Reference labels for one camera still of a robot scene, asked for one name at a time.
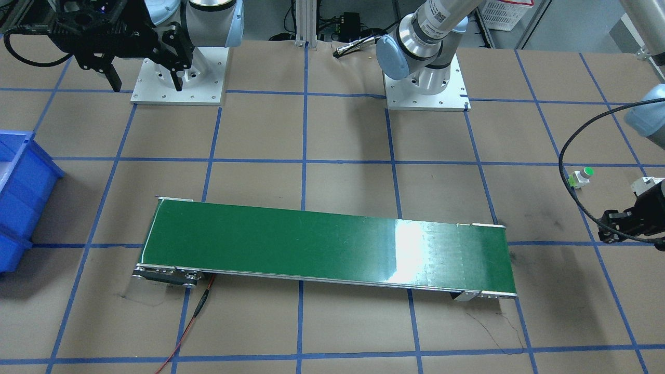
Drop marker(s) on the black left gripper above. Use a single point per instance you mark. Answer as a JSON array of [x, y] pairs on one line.
[[627, 220]]

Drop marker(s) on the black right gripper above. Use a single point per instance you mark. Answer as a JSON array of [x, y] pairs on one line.
[[167, 45]]

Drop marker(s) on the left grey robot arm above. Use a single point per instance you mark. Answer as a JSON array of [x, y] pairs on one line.
[[424, 39]]

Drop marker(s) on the red white circuit breaker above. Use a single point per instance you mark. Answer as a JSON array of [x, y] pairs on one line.
[[643, 184]]

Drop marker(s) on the green push button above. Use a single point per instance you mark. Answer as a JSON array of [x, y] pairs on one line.
[[580, 178]]

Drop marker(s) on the blue plastic bin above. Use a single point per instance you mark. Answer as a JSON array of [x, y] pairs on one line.
[[29, 175]]

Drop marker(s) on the green conveyor belt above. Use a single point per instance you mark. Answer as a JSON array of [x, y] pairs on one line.
[[187, 239]]

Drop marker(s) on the aluminium frame post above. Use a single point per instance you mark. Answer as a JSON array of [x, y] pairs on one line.
[[306, 15]]

